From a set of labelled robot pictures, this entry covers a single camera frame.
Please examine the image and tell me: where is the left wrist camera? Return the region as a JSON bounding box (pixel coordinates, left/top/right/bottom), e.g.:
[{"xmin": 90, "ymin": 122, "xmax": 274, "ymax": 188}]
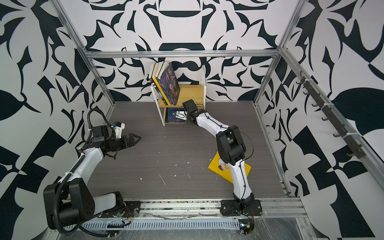
[{"xmin": 112, "ymin": 122, "xmax": 125, "ymax": 139}]

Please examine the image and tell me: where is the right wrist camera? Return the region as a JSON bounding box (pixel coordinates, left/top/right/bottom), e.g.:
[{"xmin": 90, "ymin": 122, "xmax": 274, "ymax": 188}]
[{"xmin": 175, "ymin": 111, "xmax": 187, "ymax": 120}]

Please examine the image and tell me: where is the yellow cartoon book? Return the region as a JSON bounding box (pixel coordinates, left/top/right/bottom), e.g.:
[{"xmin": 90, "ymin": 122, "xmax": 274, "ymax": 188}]
[
  {"xmin": 208, "ymin": 152, "xmax": 233, "ymax": 183},
  {"xmin": 149, "ymin": 62, "xmax": 170, "ymax": 106}
]

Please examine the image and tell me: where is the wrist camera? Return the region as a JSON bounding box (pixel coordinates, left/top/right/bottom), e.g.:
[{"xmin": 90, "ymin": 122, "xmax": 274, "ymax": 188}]
[
  {"xmin": 175, "ymin": 111, "xmax": 187, "ymax": 120},
  {"xmin": 112, "ymin": 122, "xmax": 125, "ymax": 139}
]

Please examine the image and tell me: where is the white slotted cable duct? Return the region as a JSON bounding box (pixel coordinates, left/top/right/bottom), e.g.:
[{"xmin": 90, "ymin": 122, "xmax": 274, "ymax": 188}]
[{"xmin": 84, "ymin": 219, "xmax": 240, "ymax": 231}]

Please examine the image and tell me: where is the wall coat hook rail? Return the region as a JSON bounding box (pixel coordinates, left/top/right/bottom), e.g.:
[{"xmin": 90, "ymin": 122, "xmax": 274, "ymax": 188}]
[{"xmin": 297, "ymin": 72, "xmax": 367, "ymax": 159}]

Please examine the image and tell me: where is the blue book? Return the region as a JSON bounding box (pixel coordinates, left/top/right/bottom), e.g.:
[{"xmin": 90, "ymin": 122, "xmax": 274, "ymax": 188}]
[{"xmin": 165, "ymin": 107, "xmax": 186, "ymax": 124}]

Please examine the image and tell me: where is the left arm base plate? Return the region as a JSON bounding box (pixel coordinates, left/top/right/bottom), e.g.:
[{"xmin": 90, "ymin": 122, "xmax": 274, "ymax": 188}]
[{"xmin": 116, "ymin": 201, "xmax": 142, "ymax": 218}]

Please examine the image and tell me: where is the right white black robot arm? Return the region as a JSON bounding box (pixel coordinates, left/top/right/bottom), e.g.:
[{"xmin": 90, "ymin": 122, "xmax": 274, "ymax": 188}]
[{"xmin": 183, "ymin": 100, "xmax": 255, "ymax": 212}]

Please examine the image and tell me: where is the dark portrait book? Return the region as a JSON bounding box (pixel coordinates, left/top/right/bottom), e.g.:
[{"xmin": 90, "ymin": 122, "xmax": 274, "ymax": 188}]
[
  {"xmin": 156, "ymin": 62, "xmax": 173, "ymax": 105},
  {"xmin": 166, "ymin": 62, "xmax": 180, "ymax": 106}
]

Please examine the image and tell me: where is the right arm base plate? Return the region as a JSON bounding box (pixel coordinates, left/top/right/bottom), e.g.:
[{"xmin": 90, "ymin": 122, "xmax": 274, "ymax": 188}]
[{"xmin": 220, "ymin": 200, "xmax": 263, "ymax": 217}]

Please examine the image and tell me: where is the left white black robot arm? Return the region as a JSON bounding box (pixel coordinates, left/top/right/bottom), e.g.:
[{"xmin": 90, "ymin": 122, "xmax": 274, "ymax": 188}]
[{"xmin": 43, "ymin": 109, "xmax": 142, "ymax": 238}]

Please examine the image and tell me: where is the wooden white frame bookshelf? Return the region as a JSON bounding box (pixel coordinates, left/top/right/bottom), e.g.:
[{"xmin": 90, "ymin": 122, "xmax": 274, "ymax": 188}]
[{"xmin": 151, "ymin": 66, "xmax": 207, "ymax": 126}]

